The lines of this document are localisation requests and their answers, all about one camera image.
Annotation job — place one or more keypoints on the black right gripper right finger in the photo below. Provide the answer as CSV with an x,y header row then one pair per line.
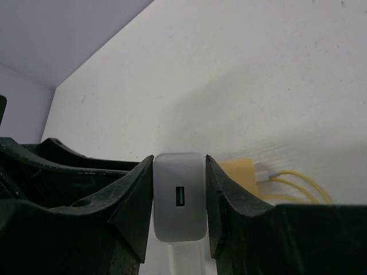
x,y
249,236

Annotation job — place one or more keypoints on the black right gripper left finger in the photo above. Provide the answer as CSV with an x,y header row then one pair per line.
x,y
103,233

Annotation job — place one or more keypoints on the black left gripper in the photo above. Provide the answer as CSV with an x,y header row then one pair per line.
x,y
50,174

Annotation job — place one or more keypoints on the white cube socket adapter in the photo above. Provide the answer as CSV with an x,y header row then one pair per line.
x,y
191,258

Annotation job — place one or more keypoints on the small yellow charger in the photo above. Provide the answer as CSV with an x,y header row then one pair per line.
x,y
242,171

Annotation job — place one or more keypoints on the white USB charger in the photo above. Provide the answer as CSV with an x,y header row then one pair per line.
x,y
179,197

